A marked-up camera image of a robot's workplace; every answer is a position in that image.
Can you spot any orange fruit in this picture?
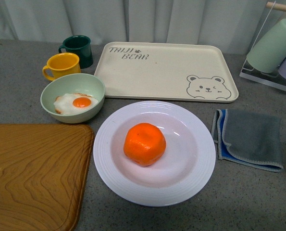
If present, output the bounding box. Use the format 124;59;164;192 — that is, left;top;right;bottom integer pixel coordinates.
123;123;166;166

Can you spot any white ribbed plate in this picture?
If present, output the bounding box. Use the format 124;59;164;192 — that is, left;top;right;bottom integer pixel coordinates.
93;101;216;206

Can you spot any light green bowl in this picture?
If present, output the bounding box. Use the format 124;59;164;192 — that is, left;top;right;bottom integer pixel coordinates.
40;73;105;124

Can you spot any cream bear serving tray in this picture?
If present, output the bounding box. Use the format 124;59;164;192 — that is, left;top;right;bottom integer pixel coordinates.
95;42;239;103

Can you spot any fake fried egg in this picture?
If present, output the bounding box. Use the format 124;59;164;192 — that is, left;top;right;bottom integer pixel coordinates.
54;93;99;115

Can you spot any yellow mug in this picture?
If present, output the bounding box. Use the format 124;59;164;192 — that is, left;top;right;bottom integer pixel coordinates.
42;52;81;81

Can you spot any dark green mug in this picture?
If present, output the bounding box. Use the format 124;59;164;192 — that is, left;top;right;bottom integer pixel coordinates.
58;35;93;69

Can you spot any grey blue microfiber cloth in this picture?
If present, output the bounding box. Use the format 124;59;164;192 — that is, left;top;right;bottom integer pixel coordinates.
211;109;284;172

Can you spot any wooden cutting board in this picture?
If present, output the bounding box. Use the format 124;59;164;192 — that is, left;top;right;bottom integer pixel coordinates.
0;124;94;231

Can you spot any green tumbler cup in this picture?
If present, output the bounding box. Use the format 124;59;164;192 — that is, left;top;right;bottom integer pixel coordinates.
247;18;286;73

